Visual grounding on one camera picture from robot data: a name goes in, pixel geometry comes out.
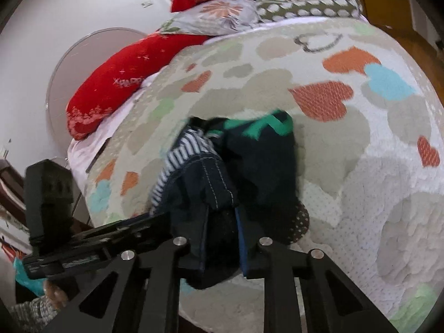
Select heart patterned bed quilt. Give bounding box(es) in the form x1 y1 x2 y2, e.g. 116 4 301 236
86 19 443 332

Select round white headboard panel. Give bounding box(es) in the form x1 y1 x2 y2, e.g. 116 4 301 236
46 27 146 156

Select white bed sheet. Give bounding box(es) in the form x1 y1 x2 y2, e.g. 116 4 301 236
67 72 159 194

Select person left hand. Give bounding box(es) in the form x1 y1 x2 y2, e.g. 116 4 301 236
44 280 69 311

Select olive white dotted pillow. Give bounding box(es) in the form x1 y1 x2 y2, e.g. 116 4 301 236
256 0 363 22

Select grey floral pillow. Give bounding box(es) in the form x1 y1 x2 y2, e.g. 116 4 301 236
159 0 259 37

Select dark navy striped pants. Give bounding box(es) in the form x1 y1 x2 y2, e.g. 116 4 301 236
148 110 309 289

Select dark wooden bedside furniture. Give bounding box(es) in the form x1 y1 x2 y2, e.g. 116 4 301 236
0 158 27 227

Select long red pillow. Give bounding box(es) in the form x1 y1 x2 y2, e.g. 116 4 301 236
66 32 209 141

